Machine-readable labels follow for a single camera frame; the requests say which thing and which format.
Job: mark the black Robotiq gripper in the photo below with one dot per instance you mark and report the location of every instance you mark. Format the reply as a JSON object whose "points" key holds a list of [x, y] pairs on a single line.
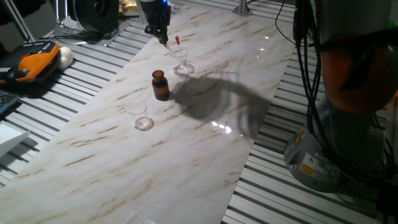
{"points": [[157, 15]]}

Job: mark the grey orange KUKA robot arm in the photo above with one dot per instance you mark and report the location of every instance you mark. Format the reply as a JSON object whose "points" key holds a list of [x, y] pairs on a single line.
{"points": [[351, 77]]}

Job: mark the dark sleeved person forearm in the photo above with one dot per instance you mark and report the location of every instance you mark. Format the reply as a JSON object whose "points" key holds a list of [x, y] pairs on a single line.
{"points": [[18, 9]]}

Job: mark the tall clear glass beaker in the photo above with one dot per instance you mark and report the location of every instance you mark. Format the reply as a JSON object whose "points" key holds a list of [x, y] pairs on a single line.
{"points": [[183, 67]]}

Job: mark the brown glass bottle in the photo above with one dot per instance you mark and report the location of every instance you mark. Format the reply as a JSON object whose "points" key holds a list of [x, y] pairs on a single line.
{"points": [[160, 88]]}

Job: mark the black round spool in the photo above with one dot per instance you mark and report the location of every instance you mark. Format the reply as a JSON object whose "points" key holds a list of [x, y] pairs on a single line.
{"points": [[93, 14]]}

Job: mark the short clear glass beaker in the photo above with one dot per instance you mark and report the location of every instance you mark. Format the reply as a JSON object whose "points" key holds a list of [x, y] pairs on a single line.
{"points": [[141, 119]]}

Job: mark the white rounded mouse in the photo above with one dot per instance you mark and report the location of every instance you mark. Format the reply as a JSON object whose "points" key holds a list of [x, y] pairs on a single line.
{"points": [[65, 57]]}

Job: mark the orange black teach pendant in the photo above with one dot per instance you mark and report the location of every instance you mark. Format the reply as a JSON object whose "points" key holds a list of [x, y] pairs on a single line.
{"points": [[34, 62]]}

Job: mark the white marble pattern mat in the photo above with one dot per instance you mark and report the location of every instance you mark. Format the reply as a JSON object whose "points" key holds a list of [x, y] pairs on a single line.
{"points": [[155, 174]]}

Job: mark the thin grey diagonal rod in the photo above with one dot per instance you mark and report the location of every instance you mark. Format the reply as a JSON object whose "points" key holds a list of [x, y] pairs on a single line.
{"points": [[19, 21]]}

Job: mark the black computer keyboard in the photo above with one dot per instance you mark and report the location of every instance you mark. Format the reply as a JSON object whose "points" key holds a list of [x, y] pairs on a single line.
{"points": [[6, 99]]}

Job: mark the white paper sheet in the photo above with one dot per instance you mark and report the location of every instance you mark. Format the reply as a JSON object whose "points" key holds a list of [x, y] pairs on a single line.
{"points": [[9, 137]]}

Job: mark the short aluminium post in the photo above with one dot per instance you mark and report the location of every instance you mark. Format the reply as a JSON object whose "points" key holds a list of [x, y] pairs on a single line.
{"points": [[242, 7]]}

